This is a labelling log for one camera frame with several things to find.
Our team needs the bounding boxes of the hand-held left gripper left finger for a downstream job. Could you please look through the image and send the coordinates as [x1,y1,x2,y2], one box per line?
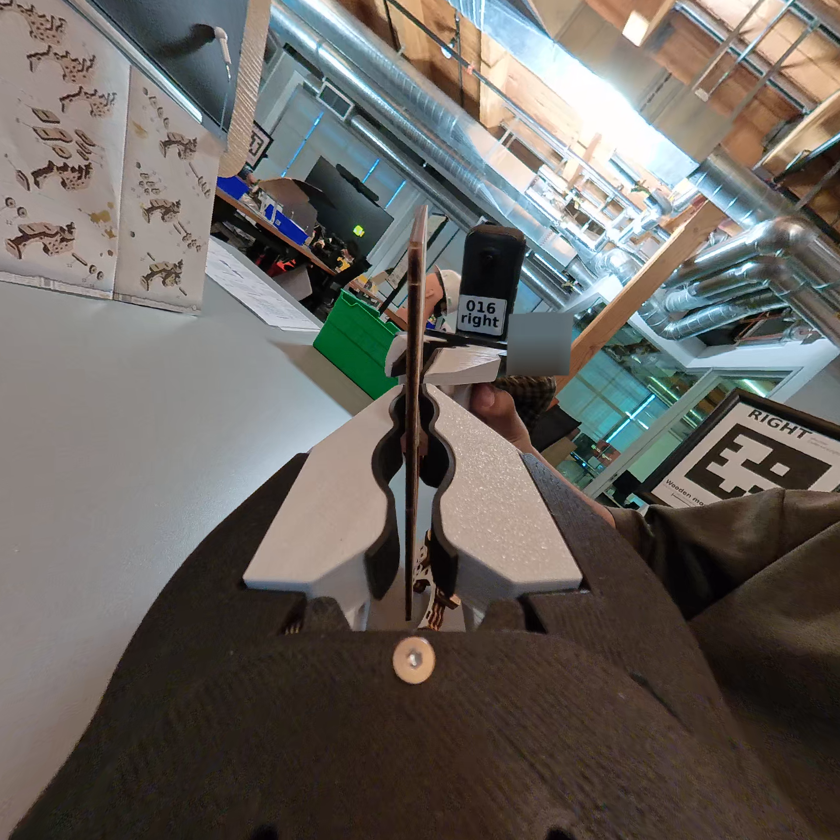
[243,386,411,599]

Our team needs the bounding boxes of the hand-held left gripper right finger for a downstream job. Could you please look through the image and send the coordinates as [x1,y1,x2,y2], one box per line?
[422,386,585,601]

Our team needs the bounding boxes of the wooden parts sheet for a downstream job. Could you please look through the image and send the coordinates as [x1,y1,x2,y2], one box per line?
[402,205,431,623]

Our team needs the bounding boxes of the grey desk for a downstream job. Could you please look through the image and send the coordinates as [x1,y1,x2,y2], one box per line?
[0,239,395,834]

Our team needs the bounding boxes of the person's right hand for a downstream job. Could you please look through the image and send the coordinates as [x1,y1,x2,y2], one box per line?
[469,382,536,457]

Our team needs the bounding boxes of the green plastic bin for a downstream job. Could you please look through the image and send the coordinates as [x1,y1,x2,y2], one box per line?
[313,289,403,401]

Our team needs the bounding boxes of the white paper sheets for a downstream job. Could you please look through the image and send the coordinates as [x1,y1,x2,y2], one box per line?
[205,236,322,331]

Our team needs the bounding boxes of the black monitor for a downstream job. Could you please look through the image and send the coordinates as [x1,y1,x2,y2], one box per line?
[303,155,396,260]

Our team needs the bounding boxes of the blue storage box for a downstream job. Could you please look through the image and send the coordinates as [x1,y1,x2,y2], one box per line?
[262,205,316,237]

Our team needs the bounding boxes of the wooden table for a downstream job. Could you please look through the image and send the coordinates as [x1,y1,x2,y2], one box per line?
[213,177,339,280]

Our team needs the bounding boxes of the open cardboard box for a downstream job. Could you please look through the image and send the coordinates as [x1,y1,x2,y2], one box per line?
[261,176,324,219]

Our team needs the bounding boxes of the framed marker sign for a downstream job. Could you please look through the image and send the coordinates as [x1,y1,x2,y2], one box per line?
[635,388,840,511]

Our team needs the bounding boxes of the silver pipe cluster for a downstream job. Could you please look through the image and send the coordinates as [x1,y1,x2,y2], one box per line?
[646,147,840,342]

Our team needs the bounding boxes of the printed assembly instruction sheet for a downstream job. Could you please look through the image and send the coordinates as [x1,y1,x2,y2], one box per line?
[0,0,221,316]

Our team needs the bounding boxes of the dark document holder board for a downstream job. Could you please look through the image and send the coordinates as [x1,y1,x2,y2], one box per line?
[79,0,273,155]

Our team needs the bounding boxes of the silver ventilation duct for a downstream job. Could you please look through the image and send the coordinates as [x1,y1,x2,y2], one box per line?
[269,0,578,309]

